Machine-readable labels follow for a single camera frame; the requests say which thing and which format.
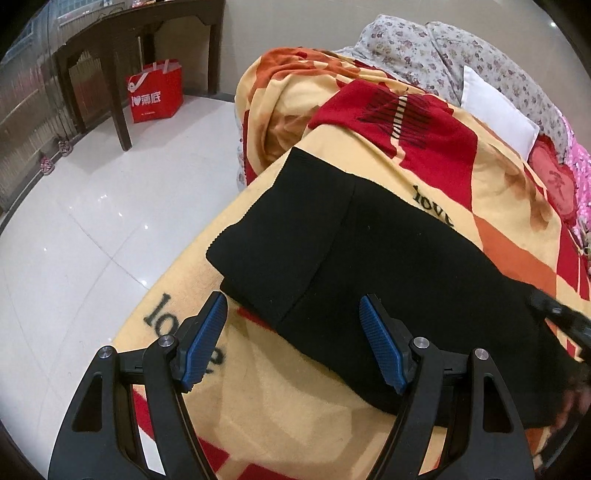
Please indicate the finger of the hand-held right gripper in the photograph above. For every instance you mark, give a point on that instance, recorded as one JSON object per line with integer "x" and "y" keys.
{"x": 545, "y": 302}

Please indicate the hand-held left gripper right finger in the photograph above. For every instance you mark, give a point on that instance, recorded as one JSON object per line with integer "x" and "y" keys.
{"x": 381, "y": 344}

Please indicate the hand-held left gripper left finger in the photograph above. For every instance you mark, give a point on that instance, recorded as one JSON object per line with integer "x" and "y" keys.
{"x": 203, "y": 344}

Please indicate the black pants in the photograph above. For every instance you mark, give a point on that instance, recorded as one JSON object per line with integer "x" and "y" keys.
{"x": 369, "y": 240}

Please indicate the person's right hand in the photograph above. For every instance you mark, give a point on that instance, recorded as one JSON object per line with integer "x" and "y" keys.
{"x": 575, "y": 397}

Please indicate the yellow red printed blanket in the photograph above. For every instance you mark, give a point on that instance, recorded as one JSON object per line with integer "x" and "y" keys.
{"x": 286, "y": 415}

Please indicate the red round cushion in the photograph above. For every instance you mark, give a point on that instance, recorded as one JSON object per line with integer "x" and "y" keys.
{"x": 554, "y": 180}

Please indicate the pink floral cloth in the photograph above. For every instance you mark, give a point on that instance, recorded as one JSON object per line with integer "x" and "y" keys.
{"x": 582, "y": 166}

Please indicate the white pillow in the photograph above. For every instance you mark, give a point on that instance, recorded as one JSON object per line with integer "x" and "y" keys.
{"x": 496, "y": 108}

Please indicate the red shopping bag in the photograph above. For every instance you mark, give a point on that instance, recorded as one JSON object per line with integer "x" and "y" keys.
{"x": 154, "y": 94}

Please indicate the floral quilt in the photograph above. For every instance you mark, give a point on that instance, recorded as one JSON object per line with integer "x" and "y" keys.
{"x": 415, "y": 50}

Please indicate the dark wooden table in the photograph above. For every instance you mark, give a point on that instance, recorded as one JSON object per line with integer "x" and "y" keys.
{"x": 138, "y": 27}

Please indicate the window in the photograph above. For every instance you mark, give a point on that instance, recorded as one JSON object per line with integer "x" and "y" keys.
{"x": 27, "y": 37}

